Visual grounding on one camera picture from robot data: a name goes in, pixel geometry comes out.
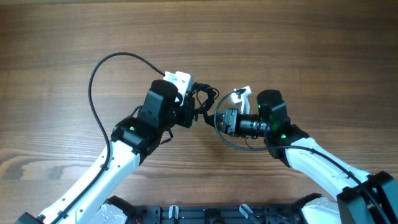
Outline black USB cable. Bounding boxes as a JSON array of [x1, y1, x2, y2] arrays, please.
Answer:
[[189, 82, 220, 122]]

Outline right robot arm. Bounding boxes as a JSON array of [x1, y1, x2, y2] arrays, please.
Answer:
[[205, 90, 397, 223]]

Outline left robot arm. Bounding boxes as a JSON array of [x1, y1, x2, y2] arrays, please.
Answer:
[[17, 78, 194, 223]]

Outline left black camera cable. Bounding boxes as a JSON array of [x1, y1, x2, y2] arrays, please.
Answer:
[[46, 52, 166, 224]]

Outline black camera cable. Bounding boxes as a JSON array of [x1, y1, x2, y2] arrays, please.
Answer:
[[213, 88, 386, 224], [46, 52, 166, 224]]

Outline right black camera cable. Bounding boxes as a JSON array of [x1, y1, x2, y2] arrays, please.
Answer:
[[213, 88, 386, 224]]

